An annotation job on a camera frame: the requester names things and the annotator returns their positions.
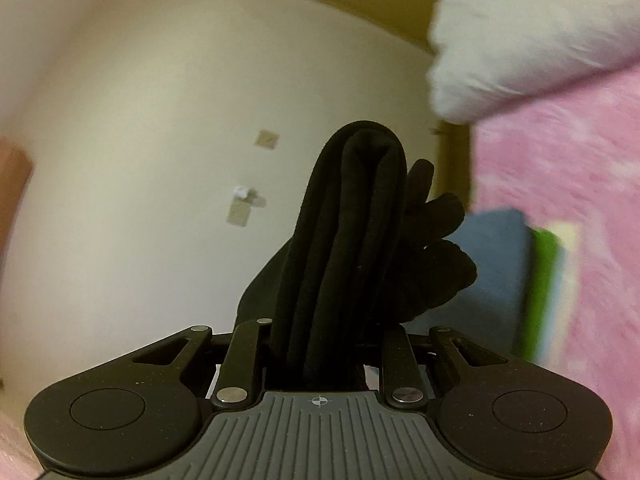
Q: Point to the pink floral blanket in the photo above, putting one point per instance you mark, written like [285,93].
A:
[590,210]

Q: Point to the beige door lock plate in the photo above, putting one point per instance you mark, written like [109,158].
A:
[237,213]

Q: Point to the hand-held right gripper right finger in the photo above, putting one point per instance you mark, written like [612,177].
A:
[395,355]

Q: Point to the green folded cloth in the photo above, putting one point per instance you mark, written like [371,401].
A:
[542,285]

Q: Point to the light blue folded cloth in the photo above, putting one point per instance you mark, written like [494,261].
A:
[560,310]

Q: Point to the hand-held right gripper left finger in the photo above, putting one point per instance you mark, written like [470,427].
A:
[250,345]

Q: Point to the cream folded cloth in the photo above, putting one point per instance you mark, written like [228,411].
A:
[567,240]

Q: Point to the black garment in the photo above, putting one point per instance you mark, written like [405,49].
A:
[350,235]

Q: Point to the beige square wall plate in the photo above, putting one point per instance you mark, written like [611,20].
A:
[266,138]

